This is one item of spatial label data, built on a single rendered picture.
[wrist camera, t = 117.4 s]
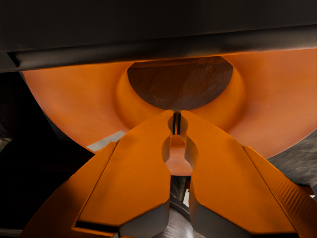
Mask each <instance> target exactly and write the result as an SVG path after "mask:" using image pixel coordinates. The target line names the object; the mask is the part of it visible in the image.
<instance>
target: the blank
mask: <svg viewBox="0 0 317 238"><path fill-rule="evenodd" d="M221 57H222V58H224V59H225V60H227V61H228V62H229V63H230V64H231V65H232V66H233V74H232V77H231V80H230V82H229V84H228V86H227V87H226V89H225V90H224V91H223V92H222V93H221V94H220V95H219V96H218V97H217V98H216V99H214V100H213V101H212V102H210V103H208V104H206V105H204V106H202V107H199V108H196V109H193V110H188V111H189V112H191V113H193V114H194V115H196V116H198V117H200V118H202V119H204V120H206V121H207V122H209V123H211V124H213V125H215V126H217V127H218V128H220V129H221V130H223V131H225V132H226V133H227V134H229V135H230V136H231V137H233V138H234V139H235V140H236V141H237V142H238V143H240V144H241V145H242V146H250V147H251V148H253V149H254V150H255V151H256V152H258V153H259V154H260V155H261V156H263V157H264V158H265V159H268V158H270V157H273V156H275V155H277V154H279V153H281V152H283V151H285V150H287V149H288V148H290V147H292V146H293V145H295V144H297V143H298V142H300V141H301V140H303V139H304V138H306V137H307V136H308V135H310V134H311V133H312V132H314V131H315V130H316V129H317V48H315V49H303V50H290V51H273V52H261V53H248V54H236V55H224V56H221ZM133 63H134V62H132V63H120V64H108V65H96V66H83V67H71V68H53V69H41V70H29V71H22V72H23V74H24V77H25V80H26V82H27V84H28V86H29V89H30V91H31V92H32V94H33V96H34V98H35V99H36V101H37V102H38V104H39V106H40V107H41V108H42V110H43V111H44V112H45V114H46V115H47V116H48V117H49V118H50V120H51V121H52V122H53V123H54V124H55V125H56V126H57V127H58V128H59V129H60V130H61V131H62V132H64V133H65V134H66V135H67V136H68V137H70V138H71V139H72V140H74V141H75V142H76V143H78V144H79V145H80V146H82V147H83V148H85V149H87V150H88V151H90V152H92V153H94V154H97V153H98V152H99V151H100V150H101V149H103V148H104V147H105V146H106V145H107V144H108V143H110V142H117V141H118V140H119V139H120V138H121V137H123V136H124V135H125V134H126V133H127V132H129V131H130V130H132V129H133V128H135V127H136V126H138V125H139V124H141V123H143V122H145V121H147V120H149V119H151V118H153V117H155V116H157V115H159V114H160V113H162V112H164V111H166V110H164V109H160V108H158V107H155V106H153V105H151V104H149V103H147V102H146V101H145V100H143V99H142V98H141V97H140V96H139V95H138V94H137V93H136V92H135V91H134V89H133V88H132V86H131V85H130V82H129V79H128V75H127V70H128V68H129V67H130V66H131V65H132V64H133ZM184 149H185V142H184V140H183V139H182V138H181V137H180V135H177V131H176V127H175V135H172V137H171V143H170V158H169V160H168V161H167V162H166V163H165V165H166V167H167V168H168V169H169V171H170V173H171V175H175V176H191V175H192V171H193V170H192V168H191V166H190V165H189V163H188V162H187V161H186V160H185V159H184Z"/></svg>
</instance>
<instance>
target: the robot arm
mask: <svg viewBox="0 0 317 238"><path fill-rule="evenodd" d="M175 127H176V131H177V135H180V137H181V138H182V139H183V140H184V142H185V149H184V159H185V160H186V161H187V162H188V163H189V165H190V166H191V168H192V170H193V171H192V176H191V184H190V192H189V199H188V204H189V211H190V219H191V224H192V227H193V229H194V230H195V231H196V232H197V233H199V234H200V235H202V236H203V237H204V238H317V201H315V200H314V199H313V198H312V197H311V196H310V195H309V194H307V193H306V192H305V191H304V190H303V189H301V188H300V187H299V186H298V185H296V184H295V183H294V182H293V181H292V180H290V179H289V178H288V177H287V176H285V175H284V174H283V173H282V172H281V171H280V170H278V169H277V168H276V167H275V166H274V165H272V164H271V163H270V162H269V161H267V160H266V159H265V158H264V157H263V156H261V155H260V154H259V153H258V152H256V151H255V150H254V149H253V148H251V147H250V146H242V145H241V144H240V143H238V142H237V141H236V140H235V139H234V138H233V137H231V136H230V135H229V134H227V133H226V132H225V131H223V130H221V129H220V128H218V127H217V126H215V125H213V124H211V123H209V122H207V121H206V120H204V119H202V118H200V117H198V116H196V115H194V114H193V113H191V112H189V111H187V110H180V111H173V110H166V111H164V112H162V113H160V114H159V115H157V116H155V117H153V118H151V119H149V120H147V121H145V122H143V123H141V124H139V125H138V126H136V127H135V128H133V129H132V130H130V131H129V132H127V133H126V134H125V135H124V136H123V137H121V138H120V139H119V140H118V141H117V142H110V143H108V144H107V145H106V146H105V147H104V148H103V149H101V150H100V151H99V152H98V153H97V154H96V155H95V156H93V157H92V158H91V159H90V160H89V161H88V162H87V163H86V164H85V165H83V166H82V167H81V168H80V169H79V170H78V171H76V172H75V173H74V174H73V175H72V176H71V177H69V178H68V179H67V180H66V181H65V182H64V183H63V184H62V185H61V186H60V187H58V188H57V189H56V190H55V191H54V192H53V194H52V195H51V196H50V197H49V198H48V199H47V200H46V201H45V202H44V203H43V205H42V206H41V207H40V208H39V209H38V211H37V212H36V213H35V215H34V216H33V217H32V218H31V220H30V221H29V222H28V224H27V225H26V227H25V228H24V229H23V231H22V232H21V234H20V236H19V237H18V238H152V237H153V236H155V235H157V234H159V233H160V232H162V231H163V230H164V229H165V228H166V227H167V225H168V220H169V200H170V180H171V173H170V171H169V169H168V168H167V167H166V165H165V163H166V162H167V161H168V160H169V158H170V143H171V137H172V135H175Z"/></svg>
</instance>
